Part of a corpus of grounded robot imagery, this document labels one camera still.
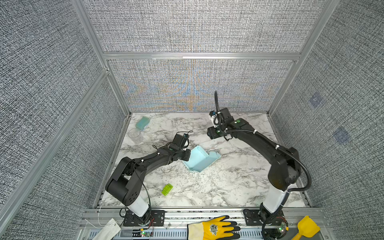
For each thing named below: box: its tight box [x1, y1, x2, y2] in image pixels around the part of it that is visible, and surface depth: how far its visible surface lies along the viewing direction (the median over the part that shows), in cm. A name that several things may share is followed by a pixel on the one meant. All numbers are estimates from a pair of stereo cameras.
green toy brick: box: [161, 183, 174, 196], surface depth 83 cm
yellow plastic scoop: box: [291, 215, 321, 240], surface depth 72 cm
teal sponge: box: [135, 116, 151, 131], surface depth 115 cm
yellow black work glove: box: [187, 215, 241, 240], surface depth 69 cm
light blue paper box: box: [183, 145, 222, 173], surface depth 95 cm
